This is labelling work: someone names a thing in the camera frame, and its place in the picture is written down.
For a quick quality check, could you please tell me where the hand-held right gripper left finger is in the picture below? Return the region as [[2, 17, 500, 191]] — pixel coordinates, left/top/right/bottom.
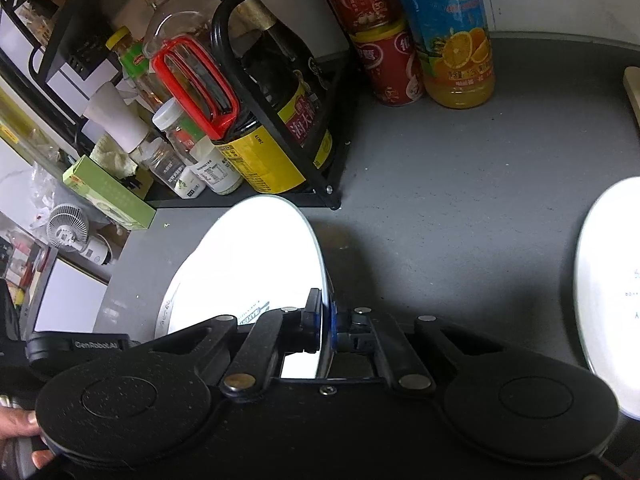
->
[[142, 287, 324, 400]]

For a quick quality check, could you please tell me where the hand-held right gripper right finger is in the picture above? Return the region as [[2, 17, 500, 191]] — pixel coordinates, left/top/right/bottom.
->
[[327, 302, 502, 395]]

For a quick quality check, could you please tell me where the white deep plate blue print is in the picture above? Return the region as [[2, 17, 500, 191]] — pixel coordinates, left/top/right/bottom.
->
[[167, 194, 332, 380]]

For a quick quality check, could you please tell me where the person's left hand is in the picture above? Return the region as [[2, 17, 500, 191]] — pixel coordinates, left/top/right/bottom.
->
[[0, 406, 56, 471]]

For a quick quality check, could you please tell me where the white flat plate lined rim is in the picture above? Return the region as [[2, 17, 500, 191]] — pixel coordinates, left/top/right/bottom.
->
[[156, 252, 211, 337]]

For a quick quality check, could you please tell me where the small white fan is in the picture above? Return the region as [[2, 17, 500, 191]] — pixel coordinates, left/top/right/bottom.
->
[[46, 203, 114, 266]]

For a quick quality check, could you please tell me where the green cardboard box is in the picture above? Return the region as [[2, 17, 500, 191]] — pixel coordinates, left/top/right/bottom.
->
[[62, 154, 157, 232]]

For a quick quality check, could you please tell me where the small white pill bottle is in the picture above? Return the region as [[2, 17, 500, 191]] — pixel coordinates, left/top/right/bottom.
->
[[189, 134, 244, 196]]

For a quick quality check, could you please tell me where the pale yellow cloth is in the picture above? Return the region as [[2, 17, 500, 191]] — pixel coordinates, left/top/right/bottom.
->
[[89, 132, 139, 179]]

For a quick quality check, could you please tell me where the small clear bottle white cap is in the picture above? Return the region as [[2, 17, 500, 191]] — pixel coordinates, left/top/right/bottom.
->
[[139, 137, 207, 200]]

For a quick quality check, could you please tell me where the white cylindrical bottle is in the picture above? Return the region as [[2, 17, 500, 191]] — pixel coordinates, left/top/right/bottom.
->
[[81, 82, 151, 154]]

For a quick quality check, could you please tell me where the white cap jar red label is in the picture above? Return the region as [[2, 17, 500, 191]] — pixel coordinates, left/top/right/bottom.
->
[[151, 98, 210, 162]]

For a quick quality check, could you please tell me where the dark bottle gold neck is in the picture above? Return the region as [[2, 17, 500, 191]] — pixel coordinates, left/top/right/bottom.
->
[[227, 0, 337, 173]]

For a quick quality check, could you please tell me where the small white plate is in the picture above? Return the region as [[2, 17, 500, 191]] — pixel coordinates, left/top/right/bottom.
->
[[573, 177, 640, 419]]

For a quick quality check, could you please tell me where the yellow cap bottle green label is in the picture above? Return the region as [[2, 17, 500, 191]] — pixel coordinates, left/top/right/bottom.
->
[[106, 26, 163, 111]]

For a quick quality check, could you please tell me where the black metal rack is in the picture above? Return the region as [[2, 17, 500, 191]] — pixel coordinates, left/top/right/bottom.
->
[[0, 0, 362, 212]]

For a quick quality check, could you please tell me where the orange juice bottle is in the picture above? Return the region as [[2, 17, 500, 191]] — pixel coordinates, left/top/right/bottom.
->
[[384, 0, 497, 110]]

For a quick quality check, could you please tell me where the clear oil bottle gold cap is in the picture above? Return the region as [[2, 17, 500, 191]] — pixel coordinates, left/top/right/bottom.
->
[[136, 0, 223, 63]]

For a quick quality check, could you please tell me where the dark jug red handle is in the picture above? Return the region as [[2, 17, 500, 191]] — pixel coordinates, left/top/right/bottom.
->
[[151, 34, 307, 196]]

